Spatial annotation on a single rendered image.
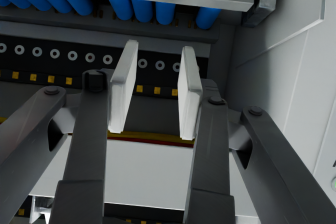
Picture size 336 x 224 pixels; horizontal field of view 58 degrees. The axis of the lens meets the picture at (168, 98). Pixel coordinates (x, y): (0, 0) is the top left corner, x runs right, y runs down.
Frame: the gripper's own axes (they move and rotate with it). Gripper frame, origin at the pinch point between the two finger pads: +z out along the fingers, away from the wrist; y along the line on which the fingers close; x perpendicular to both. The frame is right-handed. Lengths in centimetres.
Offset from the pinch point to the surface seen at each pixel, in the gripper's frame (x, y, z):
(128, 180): -7.9, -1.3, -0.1
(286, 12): 4.3, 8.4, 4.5
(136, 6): 2.4, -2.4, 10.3
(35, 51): -5.4, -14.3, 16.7
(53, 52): -5.2, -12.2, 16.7
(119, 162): -6.8, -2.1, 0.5
